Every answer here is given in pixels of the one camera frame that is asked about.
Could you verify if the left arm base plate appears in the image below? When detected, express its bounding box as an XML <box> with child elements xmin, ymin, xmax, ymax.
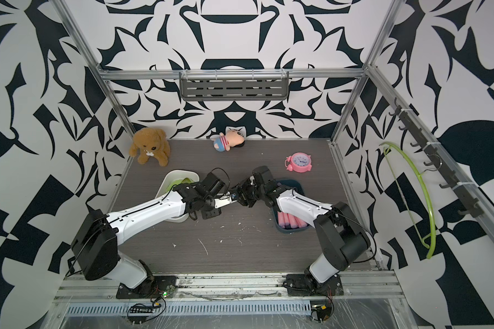
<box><xmin>116</xmin><ymin>275</ymin><xmax>178</xmax><ymax>300</ymax></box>

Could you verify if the pink alarm clock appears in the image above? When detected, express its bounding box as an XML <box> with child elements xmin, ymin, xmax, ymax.
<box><xmin>284</xmin><ymin>152</ymin><xmax>312</xmax><ymax>174</ymax></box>

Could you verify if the white storage tray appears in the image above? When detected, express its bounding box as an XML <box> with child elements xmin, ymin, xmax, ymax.
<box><xmin>154</xmin><ymin>170</ymin><xmax>200</xmax><ymax>225</ymax></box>

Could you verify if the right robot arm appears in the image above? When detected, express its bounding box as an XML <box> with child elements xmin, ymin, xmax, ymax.
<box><xmin>231</xmin><ymin>166</ymin><xmax>371</xmax><ymax>285</ymax></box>

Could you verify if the green shovel wooden handle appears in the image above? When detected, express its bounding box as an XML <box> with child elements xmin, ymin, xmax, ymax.
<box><xmin>166</xmin><ymin>178</ymin><xmax>194</xmax><ymax>192</ymax></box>

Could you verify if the grey wall shelf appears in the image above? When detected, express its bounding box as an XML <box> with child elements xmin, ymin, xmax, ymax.
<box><xmin>179</xmin><ymin>69</ymin><xmax>290</xmax><ymax>101</ymax></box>

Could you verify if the black hook rail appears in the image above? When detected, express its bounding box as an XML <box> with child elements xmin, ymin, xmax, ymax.
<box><xmin>391</xmin><ymin>98</ymin><xmax>484</xmax><ymax>218</ymax></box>

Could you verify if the black connector box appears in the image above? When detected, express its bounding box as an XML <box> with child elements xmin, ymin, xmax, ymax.
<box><xmin>310</xmin><ymin>304</ymin><xmax>333</xmax><ymax>323</ymax></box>

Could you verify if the black power strip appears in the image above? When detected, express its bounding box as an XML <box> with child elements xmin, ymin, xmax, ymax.
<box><xmin>126</xmin><ymin>303</ymin><xmax>155</xmax><ymax>316</ymax></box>

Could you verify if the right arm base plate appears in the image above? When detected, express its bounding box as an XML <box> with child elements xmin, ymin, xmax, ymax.
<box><xmin>282</xmin><ymin>273</ymin><xmax>344</xmax><ymax>297</ymax></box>

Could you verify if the purple shovel pink handle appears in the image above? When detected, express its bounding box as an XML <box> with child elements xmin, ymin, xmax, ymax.
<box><xmin>277</xmin><ymin>212</ymin><xmax>308</xmax><ymax>230</ymax></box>

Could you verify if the teal storage box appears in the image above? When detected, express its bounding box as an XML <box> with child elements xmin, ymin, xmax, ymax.
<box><xmin>273</xmin><ymin>179</ymin><xmax>310</xmax><ymax>234</ymax></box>

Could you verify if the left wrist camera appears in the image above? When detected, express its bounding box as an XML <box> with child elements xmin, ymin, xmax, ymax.
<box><xmin>214</xmin><ymin>192</ymin><xmax>237</xmax><ymax>209</ymax></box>

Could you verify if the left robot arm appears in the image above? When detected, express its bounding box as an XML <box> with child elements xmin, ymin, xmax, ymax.
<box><xmin>71</xmin><ymin>173</ymin><xmax>233</xmax><ymax>295</ymax></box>

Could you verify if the green hoop hanger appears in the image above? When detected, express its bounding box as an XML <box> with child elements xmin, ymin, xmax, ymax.
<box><xmin>379</xmin><ymin>141</ymin><xmax>437</xmax><ymax>260</ymax></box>

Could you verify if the brown teddy bear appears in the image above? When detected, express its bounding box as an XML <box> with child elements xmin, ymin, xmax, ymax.
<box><xmin>129</xmin><ymin>127</ymin><xmax>171</xmax><ymax>167</ymax></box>

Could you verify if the small plush doll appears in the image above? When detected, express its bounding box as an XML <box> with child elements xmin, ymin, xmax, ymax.
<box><xmin>213</xmin><ymin>129</ymin><xmax>245</xmax><ymax>152</ymax></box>

